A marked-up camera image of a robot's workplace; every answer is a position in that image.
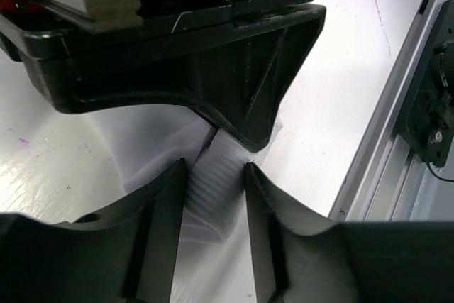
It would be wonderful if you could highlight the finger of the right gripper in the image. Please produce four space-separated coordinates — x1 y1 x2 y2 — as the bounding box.
1 4 326 152

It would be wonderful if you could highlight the aluminium frame rail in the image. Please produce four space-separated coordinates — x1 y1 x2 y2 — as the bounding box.
328 0 447 221

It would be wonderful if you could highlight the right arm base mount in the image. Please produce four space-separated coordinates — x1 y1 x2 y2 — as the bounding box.
397 0 453 168

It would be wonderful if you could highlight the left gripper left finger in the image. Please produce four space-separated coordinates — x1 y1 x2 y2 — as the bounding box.
1 160 187 302

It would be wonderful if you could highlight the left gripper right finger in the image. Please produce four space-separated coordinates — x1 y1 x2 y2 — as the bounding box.
243 163 453 302

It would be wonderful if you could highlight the white sock black cuff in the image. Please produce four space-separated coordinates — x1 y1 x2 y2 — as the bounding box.
92 106 284 303

